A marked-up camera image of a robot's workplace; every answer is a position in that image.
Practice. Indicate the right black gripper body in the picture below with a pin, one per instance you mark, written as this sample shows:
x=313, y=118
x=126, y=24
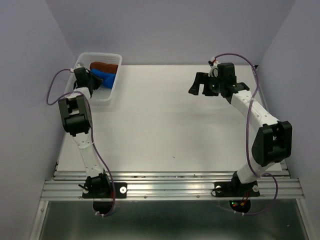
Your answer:
x=212, y=87

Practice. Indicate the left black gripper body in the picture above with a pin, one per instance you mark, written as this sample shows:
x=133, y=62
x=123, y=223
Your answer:
x=92, y=80

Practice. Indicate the white plastic basket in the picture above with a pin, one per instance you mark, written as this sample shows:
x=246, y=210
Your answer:
x=101, y=96

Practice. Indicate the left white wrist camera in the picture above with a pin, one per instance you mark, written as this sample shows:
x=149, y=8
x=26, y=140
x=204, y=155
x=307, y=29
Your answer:
x=78, y=65

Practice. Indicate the aluminium rail frame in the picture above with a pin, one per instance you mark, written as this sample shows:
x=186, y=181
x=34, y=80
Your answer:
x=170, y=148

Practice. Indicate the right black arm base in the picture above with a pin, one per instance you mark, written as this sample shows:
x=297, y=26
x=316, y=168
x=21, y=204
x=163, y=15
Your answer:
x=235, y=189

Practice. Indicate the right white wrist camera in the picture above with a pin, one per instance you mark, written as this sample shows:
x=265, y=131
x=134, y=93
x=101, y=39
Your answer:
x=213, y=63

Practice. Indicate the blue towel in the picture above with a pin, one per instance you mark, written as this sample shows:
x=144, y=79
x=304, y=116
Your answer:
x=108, y=79

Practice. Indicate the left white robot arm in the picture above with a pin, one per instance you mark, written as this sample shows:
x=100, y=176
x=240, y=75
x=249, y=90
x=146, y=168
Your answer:
x=76, y=117

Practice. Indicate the brown towel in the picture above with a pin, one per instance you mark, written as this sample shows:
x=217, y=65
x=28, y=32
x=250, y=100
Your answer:
x=108, y=68

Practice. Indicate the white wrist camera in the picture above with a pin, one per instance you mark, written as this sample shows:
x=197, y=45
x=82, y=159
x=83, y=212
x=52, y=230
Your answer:
x=78, y=65
x=213, y=63

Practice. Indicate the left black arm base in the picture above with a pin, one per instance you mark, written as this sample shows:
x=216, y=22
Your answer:
x=100, y=187

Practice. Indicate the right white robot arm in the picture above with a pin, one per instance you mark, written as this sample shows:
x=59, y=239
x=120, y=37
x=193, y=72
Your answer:
x=273, y=140

